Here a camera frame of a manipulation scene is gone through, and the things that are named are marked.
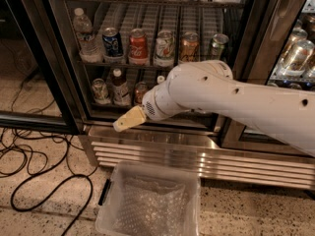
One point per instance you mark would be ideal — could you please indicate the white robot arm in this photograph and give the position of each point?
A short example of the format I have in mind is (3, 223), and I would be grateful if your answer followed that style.
(229, 99)

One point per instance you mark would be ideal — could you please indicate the brown tea bottle right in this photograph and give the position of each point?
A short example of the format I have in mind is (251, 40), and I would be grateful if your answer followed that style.
(160, 79)

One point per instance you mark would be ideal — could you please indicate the copper can bottom shelf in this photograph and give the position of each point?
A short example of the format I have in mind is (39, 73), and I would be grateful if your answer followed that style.
(140, 89)

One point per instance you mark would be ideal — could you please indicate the white green can bottom shelf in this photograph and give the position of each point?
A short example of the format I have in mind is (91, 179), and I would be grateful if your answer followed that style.
(100, 91)

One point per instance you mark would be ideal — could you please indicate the silver can behind right door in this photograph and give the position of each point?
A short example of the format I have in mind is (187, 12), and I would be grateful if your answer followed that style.
(296, 58)

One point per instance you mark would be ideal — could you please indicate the open black fridge door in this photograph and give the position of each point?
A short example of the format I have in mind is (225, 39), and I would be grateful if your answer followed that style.
(37, 89)

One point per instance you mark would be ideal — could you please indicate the stainless steel fridge grille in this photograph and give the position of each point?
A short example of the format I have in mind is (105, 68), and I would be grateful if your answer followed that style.
(201, 155)

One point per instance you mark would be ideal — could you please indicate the clear plastic bin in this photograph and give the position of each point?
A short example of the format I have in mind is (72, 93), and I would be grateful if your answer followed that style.
(124, 170)

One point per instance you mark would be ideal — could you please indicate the brown tea bottle left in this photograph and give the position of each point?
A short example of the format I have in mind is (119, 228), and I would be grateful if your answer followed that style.
(120, 88)

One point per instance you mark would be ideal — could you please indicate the brown tea bottle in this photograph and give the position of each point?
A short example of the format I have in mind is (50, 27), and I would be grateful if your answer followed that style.
(120, 88)
(160, 79)

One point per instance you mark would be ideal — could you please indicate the bubble wrap sheet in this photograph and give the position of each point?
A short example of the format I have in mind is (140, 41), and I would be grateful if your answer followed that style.
(151, 208)

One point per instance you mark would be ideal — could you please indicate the clear water bottle middle shelf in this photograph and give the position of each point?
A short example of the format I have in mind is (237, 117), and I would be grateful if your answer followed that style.
(84, 31)

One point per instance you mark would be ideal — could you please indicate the red coca cola can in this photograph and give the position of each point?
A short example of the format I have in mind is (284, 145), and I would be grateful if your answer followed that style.
(138, 46)

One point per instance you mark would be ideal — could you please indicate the right glass fridge door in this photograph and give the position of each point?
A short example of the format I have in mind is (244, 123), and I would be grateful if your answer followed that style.
(268, 28)

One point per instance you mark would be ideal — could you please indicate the blue pepsi can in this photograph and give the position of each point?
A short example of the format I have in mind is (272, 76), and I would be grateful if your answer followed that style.
(112, 42)

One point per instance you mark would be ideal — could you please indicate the orange brown soda can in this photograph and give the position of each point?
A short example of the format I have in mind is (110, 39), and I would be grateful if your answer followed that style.
(189, 46)

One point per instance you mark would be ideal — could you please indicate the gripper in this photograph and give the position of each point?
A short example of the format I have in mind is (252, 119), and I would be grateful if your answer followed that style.
(149, 104)

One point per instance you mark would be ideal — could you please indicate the white green soda can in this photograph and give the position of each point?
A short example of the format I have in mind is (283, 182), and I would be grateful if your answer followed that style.
(165, 45)

